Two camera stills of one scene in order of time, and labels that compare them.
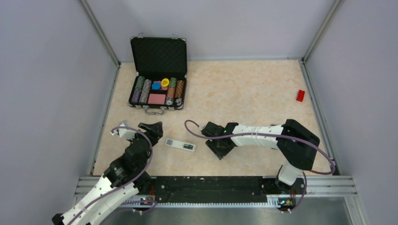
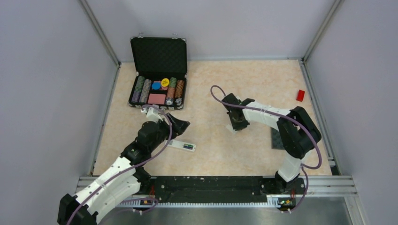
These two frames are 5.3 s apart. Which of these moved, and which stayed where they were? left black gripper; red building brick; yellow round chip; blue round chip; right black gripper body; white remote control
Moved: left black gripper; right black gripper body
Stayed: yellow round chip; red building brick; white remote control; blue round chip
